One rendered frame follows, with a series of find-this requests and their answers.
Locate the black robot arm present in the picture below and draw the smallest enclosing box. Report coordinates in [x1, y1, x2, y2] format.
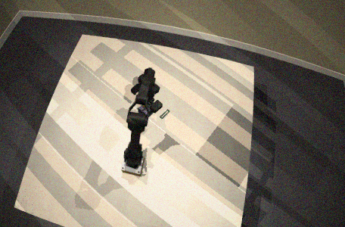
[123, 67, 160, 169]

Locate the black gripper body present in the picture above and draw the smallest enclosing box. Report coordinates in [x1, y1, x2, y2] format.
[131, 84, 163, 113]

